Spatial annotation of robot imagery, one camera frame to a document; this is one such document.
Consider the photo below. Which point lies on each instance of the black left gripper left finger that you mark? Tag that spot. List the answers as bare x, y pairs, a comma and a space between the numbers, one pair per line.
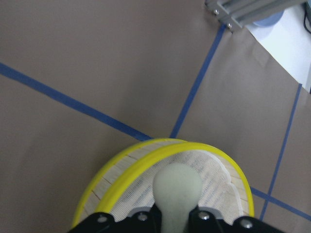
139, 222

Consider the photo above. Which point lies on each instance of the white rectangular bun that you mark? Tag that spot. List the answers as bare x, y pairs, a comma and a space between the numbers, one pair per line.
176, 189

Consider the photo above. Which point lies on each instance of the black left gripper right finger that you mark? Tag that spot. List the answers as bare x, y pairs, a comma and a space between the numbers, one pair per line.
204, 221

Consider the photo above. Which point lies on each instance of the aluminium frame post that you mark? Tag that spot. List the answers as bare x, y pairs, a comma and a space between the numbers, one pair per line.
235, 14

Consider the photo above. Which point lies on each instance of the yellow rimmed bamboo steamer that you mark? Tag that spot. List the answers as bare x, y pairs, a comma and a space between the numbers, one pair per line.
125, 184

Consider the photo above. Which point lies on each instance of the blue round plate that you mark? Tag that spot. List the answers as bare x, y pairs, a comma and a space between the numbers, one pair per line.
269, 21

